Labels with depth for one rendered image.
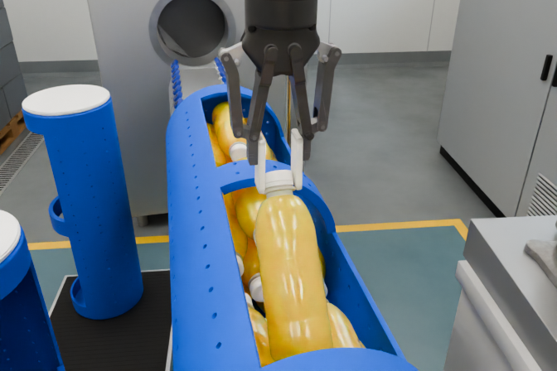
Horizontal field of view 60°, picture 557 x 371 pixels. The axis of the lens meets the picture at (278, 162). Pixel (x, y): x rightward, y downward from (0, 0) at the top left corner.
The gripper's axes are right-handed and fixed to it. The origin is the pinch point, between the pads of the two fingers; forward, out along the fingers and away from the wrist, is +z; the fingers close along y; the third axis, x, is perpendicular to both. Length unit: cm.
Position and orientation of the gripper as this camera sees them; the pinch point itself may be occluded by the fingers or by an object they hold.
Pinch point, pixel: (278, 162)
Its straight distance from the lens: 58.5
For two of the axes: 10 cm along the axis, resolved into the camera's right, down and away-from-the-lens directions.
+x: 2.1, 4.6, -8.6
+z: -0.1, 8.8, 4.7
